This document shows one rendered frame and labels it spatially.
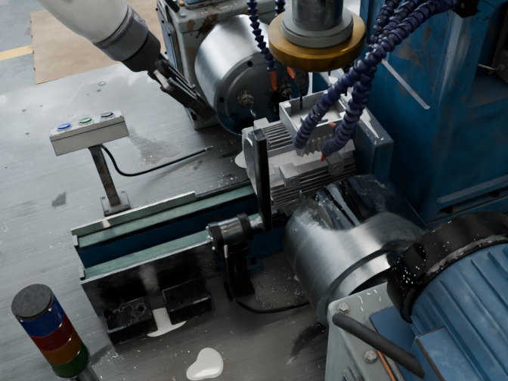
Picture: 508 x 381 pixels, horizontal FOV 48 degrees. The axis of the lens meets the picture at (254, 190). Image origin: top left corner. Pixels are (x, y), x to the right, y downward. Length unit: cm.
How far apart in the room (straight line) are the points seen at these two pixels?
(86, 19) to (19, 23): 323
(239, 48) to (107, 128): 35
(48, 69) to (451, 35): 260
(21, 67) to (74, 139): 238
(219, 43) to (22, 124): 75
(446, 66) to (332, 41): 21
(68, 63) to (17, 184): 171
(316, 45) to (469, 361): 59
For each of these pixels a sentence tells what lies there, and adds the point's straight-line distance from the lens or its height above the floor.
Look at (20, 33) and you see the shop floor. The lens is 405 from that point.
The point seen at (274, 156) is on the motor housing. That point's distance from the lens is 117.
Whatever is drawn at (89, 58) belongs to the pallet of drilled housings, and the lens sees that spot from 333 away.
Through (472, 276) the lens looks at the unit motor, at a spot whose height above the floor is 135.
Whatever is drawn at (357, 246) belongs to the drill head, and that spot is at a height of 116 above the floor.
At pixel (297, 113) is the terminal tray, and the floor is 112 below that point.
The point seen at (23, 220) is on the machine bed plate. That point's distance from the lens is 160.
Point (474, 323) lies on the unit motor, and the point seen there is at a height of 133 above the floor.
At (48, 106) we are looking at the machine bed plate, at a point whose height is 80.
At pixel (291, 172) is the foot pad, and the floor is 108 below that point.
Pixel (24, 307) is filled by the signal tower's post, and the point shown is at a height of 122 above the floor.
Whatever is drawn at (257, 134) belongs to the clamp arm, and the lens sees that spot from 98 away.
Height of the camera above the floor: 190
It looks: 47 degrees down
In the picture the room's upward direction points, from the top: 5 degrees counter-clockwise
